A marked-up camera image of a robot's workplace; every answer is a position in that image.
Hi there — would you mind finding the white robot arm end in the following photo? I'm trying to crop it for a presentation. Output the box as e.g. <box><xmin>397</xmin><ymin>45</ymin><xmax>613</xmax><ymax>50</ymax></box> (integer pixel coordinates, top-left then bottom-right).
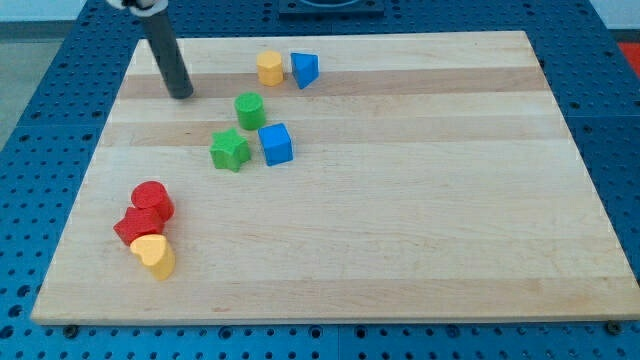
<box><xmin>106</xmin><ymin>0</ymin><xmax>168</xmax><ymax>17</ymax></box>

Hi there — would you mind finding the yellow hexagon block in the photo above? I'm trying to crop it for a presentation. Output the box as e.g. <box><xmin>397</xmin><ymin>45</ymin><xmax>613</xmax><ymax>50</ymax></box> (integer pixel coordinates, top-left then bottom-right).
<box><xmin>256</xmin><ymin>50</ymin><xmax>284</xmax><ymax>86</ymax></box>

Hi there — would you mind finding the blue cube block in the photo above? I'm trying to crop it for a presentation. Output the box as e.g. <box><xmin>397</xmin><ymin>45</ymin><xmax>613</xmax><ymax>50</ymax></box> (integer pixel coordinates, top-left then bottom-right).
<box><xmin>258</xmin><ymin>123</ymin><xmax>293</xmax><ymax>166</ymax></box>

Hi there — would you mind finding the green star block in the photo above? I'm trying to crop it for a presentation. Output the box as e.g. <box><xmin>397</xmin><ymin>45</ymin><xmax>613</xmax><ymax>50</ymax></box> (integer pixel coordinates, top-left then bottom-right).
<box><xmin>209</xmin><ymin>128</ymin><xmax>251</xmax><ymax>172</ymax></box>

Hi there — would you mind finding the green cylinder block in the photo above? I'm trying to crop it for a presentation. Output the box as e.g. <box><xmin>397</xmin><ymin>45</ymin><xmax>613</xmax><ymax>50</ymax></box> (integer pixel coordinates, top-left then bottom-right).
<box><xmin>234</xmin><ymin>92</ymin><xmax>266</xmax><ymax>130</ymax></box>

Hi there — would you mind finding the light wooden board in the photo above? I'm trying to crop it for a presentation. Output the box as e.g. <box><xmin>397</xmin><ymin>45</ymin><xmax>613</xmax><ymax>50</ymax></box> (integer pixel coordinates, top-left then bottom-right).
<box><xmin>32</xmin><ymin>31</ymin><xmax>639</xmax><ymax>326</ymax></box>

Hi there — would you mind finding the blue triangle block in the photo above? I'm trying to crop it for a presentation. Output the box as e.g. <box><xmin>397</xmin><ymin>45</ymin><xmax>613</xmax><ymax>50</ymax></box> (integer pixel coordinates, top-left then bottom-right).
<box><xmin>290</xmin><ymin>53</ymin><xmax>319</xmax><ymax>89</ymax></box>

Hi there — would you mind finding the red cylinder block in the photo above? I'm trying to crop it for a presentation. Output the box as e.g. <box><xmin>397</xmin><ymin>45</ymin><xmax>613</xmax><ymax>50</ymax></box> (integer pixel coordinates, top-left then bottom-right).
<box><xmin>131</xmin><ymin>181</ymin><xmax>175</xmax><ymax>222</ymax></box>

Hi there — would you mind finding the yellow heart block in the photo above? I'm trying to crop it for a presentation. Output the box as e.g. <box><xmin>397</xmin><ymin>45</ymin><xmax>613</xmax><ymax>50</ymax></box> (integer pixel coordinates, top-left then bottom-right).
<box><xmin>130</xmin><ymin>234</ymin><xmax>176</xmax><ymax>281</ymax></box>

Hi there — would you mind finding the red star block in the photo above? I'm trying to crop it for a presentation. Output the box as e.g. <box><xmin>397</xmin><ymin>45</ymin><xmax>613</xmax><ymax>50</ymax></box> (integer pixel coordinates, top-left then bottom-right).
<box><xmin>113</xmin><ymin>207</ymin><xmax>165</xmax><ymax>247</ymax></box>

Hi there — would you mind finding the gray cylindrical pusher rod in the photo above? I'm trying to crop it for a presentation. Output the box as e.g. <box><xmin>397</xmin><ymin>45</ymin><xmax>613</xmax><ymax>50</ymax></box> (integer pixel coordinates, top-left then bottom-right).
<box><xmin>141</xmin><ymin>9</ymin><xmax>194</xmax><ymax>99</ymax></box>

